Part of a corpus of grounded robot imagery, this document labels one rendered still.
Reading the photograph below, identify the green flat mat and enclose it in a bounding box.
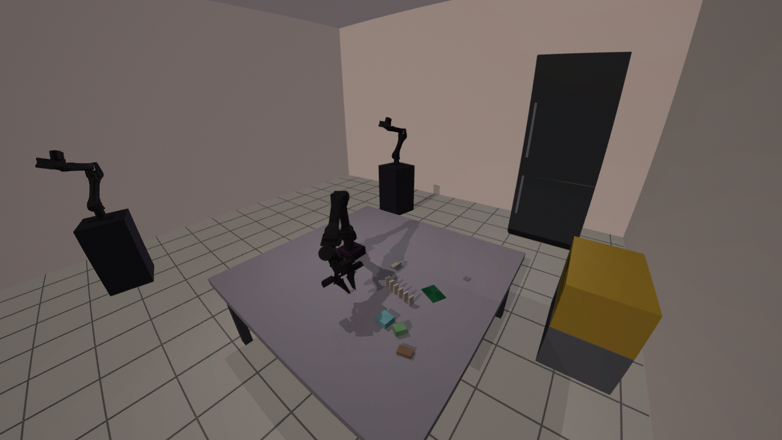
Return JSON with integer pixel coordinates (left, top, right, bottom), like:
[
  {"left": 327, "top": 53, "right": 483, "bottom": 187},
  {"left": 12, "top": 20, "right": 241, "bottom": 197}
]
[{"left": 421, "top": 285, "right": 447, "bottom": 303}]

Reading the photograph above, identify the brown rectangular block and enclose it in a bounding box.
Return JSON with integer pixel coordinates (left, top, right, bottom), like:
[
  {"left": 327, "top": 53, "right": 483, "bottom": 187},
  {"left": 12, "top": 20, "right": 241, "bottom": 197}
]
[{"left": 396, "top": 345, "right": 414, "bottom": 359}]

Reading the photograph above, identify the green block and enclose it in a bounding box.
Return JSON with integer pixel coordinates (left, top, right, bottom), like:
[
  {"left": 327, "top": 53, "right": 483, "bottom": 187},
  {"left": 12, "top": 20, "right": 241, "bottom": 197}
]
[{"left": 392, "top": 322, "right": 406, "bottom": 337}]

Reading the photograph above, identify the teal block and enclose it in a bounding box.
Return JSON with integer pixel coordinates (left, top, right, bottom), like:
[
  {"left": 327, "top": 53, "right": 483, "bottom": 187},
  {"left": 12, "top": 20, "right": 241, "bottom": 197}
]
[{"left": 375, "top": 310, "right": 395, "bottom": 329}]

